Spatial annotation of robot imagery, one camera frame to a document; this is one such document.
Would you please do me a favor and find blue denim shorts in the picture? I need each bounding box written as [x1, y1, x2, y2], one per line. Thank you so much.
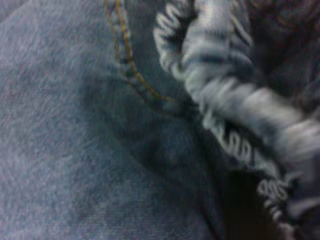
[0, 0, 320, 240]

